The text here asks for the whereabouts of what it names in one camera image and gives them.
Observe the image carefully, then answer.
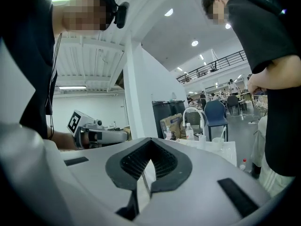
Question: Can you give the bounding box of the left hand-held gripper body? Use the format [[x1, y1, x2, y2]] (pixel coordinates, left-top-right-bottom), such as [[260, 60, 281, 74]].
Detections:
[[66, 110, 129, 150]]

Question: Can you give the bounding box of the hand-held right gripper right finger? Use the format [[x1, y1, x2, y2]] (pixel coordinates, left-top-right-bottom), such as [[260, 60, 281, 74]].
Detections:
[[141, 137, 271, 226]]

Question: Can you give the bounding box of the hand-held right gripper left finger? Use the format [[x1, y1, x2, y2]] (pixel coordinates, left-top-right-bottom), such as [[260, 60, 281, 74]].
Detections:
[[60, 137, 152, 226]]

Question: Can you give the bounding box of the white cup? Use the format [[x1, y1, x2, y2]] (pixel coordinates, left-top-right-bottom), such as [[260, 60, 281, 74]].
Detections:
[[212, 137, 225, 151]]

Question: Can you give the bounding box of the person's left forearm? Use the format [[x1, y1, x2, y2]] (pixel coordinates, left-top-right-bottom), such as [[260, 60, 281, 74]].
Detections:
[[47, 125, 76, 150]]

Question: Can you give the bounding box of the person's left hand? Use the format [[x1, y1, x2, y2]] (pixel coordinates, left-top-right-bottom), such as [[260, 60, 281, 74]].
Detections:
[[80, 132, 91, 148]]

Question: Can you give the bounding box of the red-capped plastic bottle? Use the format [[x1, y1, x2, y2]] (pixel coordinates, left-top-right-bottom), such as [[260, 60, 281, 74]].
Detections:
[[238, 158, 248, 172]]

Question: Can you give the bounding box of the black waste bin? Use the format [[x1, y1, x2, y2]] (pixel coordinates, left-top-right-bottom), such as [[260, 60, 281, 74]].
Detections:
[[151, 100, 186, 139]]

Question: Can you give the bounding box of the clear plastic bottle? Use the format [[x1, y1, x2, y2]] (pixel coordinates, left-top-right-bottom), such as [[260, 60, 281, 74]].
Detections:
[[185, 122, 195, 141]]

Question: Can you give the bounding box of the cardboard box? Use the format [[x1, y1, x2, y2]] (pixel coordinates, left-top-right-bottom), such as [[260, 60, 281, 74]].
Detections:
[[160, 113, 184, 140]]

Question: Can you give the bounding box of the blue chair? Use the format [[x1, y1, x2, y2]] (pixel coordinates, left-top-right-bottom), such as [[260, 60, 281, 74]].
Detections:
[[204, 100, 229, 143]]

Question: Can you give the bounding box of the dark grey chair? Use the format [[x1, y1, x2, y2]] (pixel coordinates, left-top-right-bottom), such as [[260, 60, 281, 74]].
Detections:
[[227, 95, 239, 115]]

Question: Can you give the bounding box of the wicker chair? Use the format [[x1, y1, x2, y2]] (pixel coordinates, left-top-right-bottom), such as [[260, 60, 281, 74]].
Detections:
[[251, 95, 268, 116]]

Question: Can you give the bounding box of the person's black t-shirt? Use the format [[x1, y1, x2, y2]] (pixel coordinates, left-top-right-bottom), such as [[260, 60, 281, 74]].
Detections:
[[0, 0, 62, 140]]

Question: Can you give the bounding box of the black balcony railing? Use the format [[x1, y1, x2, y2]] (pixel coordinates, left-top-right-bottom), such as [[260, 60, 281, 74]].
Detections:
[[176, 50, 248, 84]]

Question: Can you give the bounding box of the black head-mounted camera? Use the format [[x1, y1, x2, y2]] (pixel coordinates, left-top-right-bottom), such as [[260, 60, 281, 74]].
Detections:
[[113, 1, 130, 29]]

